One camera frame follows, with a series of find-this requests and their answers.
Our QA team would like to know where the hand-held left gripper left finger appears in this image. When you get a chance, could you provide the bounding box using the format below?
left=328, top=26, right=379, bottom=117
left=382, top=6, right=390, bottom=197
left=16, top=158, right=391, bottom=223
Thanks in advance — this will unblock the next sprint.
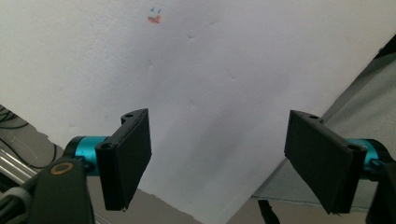
left=64, top=107, right=153, bottom=212

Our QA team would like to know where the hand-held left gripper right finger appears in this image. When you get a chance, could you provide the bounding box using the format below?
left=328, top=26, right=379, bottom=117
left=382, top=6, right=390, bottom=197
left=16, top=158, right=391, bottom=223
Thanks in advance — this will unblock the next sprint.
left=283, top=109, right=381, bottom=216

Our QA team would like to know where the metal stand bar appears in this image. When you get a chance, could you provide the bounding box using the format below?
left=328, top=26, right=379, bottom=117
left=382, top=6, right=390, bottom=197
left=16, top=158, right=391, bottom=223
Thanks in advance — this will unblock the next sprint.
left=0, top=148, right=40, bottom=187

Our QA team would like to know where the white paper table cover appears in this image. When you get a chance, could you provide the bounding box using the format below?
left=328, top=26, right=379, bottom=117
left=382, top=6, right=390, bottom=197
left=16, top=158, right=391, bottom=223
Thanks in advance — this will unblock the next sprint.
left=0, top=0, right=396, bottom=224

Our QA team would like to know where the black strap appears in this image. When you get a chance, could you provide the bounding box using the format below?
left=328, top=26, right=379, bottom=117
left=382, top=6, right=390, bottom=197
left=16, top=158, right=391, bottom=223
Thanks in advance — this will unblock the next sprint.
left=257, top=199, right=282, bottom=224

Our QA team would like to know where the black cable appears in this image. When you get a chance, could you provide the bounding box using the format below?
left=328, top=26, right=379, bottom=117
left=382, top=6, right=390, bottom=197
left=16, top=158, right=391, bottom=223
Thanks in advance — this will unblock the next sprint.
left=0, top=136, right=59, bottom=171
left=0, top=105, right=30, bottom=131

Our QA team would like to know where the grey cable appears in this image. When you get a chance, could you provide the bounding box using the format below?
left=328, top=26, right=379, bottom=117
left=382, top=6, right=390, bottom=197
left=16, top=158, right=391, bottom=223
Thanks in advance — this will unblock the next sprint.
left=0, top=186, right=35, bottom=218

